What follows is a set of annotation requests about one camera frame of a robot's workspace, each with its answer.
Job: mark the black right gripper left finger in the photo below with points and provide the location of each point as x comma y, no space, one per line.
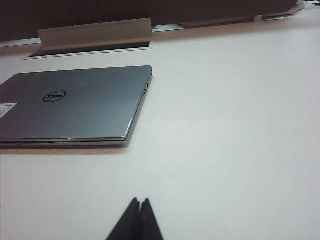
130,225

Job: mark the silver Dell laptop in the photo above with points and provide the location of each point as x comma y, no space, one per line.
87,107

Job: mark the white partition foot bracket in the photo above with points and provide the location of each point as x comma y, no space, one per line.
258,18

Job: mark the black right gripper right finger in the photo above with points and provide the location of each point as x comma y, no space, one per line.
150,225

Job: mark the white red laptop sticker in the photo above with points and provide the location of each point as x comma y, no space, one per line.
7,110

